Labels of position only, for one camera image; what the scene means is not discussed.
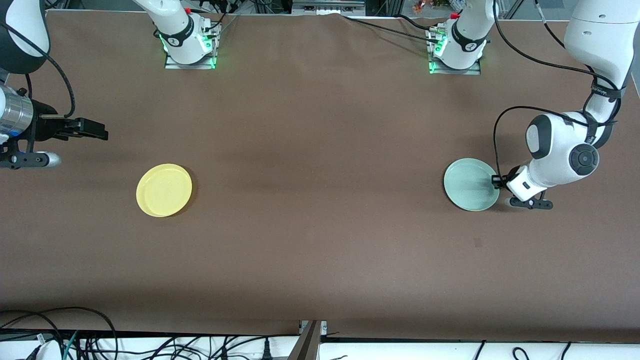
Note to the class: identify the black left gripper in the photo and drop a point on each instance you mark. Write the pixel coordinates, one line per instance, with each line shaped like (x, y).
(510, 176)

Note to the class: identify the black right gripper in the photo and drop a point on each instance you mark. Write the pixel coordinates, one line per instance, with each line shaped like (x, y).
(46, 127)

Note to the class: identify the pale green round plate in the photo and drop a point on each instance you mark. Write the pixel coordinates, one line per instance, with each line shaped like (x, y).
(470, 185)

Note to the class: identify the yellow round plate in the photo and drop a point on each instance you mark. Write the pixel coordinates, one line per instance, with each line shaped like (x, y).
(164, 191)

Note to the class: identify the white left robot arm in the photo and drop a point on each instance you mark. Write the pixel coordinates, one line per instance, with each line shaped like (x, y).
(560, 150)

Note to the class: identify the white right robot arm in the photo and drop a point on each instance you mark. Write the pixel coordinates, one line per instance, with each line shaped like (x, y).
(177, 25)

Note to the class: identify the white lower bench board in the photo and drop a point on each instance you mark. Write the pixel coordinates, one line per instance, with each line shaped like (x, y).
(400, 352)

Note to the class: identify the brown table cover sheet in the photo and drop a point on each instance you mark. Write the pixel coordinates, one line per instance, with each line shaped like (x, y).
(320, 275)

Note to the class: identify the aluminium profile beam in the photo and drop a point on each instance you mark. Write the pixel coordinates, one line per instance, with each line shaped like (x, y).
(307, 345)

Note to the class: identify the black power plug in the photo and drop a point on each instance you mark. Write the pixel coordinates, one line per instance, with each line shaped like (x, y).
(267, 352)

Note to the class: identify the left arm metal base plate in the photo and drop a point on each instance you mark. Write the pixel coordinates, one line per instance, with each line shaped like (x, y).
(455, 71)

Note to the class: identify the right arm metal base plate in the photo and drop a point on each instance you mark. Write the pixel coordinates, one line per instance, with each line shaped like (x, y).
(191, 65)

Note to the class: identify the silver aluminium extrusion rail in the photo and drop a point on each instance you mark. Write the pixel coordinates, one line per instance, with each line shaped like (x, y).
(327, 7)

